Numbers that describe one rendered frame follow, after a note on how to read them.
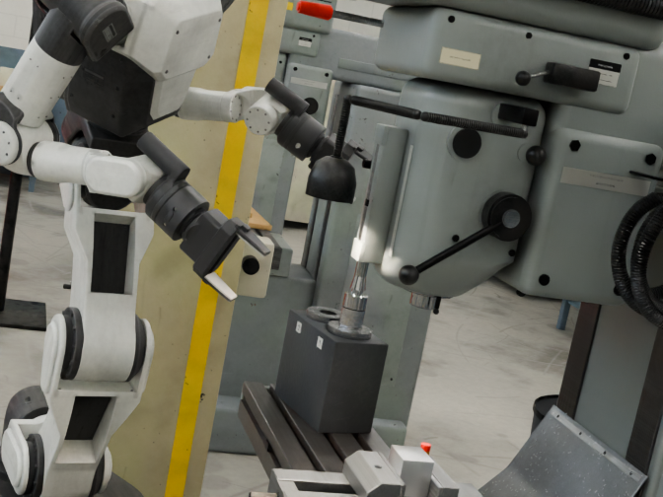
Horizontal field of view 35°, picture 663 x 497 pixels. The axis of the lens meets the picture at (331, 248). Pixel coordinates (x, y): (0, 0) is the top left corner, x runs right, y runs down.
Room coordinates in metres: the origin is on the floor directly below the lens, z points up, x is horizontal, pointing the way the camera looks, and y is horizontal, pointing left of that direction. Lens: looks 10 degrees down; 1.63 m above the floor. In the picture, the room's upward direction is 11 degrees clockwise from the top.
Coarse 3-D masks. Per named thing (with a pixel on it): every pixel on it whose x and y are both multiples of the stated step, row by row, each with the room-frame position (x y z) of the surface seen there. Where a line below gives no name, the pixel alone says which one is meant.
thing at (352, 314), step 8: (344, 304) 2.01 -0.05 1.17; (352, 304) 2.00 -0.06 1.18; (360, 304) 2.00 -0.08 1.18; (344, 312) 2.00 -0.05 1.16; (352, 312) 2.00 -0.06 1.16; (360, 312) 2.00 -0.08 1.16; (344, 320) 2.00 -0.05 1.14; (352, 320) 2.00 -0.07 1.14; (360, 320) 2.00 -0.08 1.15; (352, 328) 2.00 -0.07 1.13; (360, 328) 2.01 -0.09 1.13
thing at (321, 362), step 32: (288, 320) 2.13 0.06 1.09; (320, 320) 2.07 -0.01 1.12; (288, 352) 2.10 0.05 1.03; (320, 352) 1.98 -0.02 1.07; (352, 352) 1.96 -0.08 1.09; (384, 352) 1.99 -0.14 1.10; (288, 384) 2.08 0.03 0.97; (320, 384) 1.96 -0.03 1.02; (352, 384) 1.97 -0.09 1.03; (320, 416) 1.94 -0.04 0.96; (352, 416) 1.97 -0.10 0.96
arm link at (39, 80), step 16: (32, 48) 1.79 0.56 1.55; (32, 64) 1.79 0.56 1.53; (48, 64) 1.78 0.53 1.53; (64, 64) 1.79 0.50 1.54; (16, 80) 1.81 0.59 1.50; (32, 80) 1.79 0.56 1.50; (48, 80) 1.80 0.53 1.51; (64, 80) 1.82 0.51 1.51; (0, 96) 1.82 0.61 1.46; (16, 96) 1.81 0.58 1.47; (32, 96) 1.80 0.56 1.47; (48, 96) 1.81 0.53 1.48; (0, 112) 1.81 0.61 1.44; (16, 112) 1.81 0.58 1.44; (32, 112) 1.82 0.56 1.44; (48, 112) 1.85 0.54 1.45; (0, 128) 1.80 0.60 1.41; (16, 128) 1.81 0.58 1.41; (0, 144) 1.80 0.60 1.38; (16, 144) 1.80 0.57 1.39; (0, 160) 1.80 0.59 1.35; (16, 160) 1.81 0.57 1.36
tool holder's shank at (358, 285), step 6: (360, 264) 2.01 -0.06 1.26; (366, 264) 2.01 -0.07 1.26; (360, 270) 2.01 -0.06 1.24; (366, 270) 2.01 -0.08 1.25; (354, 276) 2.01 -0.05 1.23; (360, 276) 2.01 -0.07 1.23; (354, 282) 2.01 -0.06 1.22; (360, 282) 2.01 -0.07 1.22; (354, 288) 2.01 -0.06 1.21; (360, 288) 2.01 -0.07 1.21; (360, 294) 2.01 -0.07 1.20
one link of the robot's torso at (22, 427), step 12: (12, 420) 2.18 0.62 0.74; (24, 420) 2.19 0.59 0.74; (36, 420) 2.20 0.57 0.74; (12, 432) 2.15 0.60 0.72; (24, 432) 2.17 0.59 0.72; (36, 432) 2.19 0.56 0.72; (12, 444) 2.10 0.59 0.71; (24, 444) 2.07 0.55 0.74; (12, 456) 2.09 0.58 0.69; (24, 456) 2.04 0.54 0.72; (108, 456) 2.12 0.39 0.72; (12, 468) 2.08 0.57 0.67; (24, 468) 2.03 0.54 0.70; (108, 468) 2.11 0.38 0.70; (12, 480) 2.06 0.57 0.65; (24, 480) 2.02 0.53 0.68; (108, 480) 2.11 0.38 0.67; (24, 492) 2.04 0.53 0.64
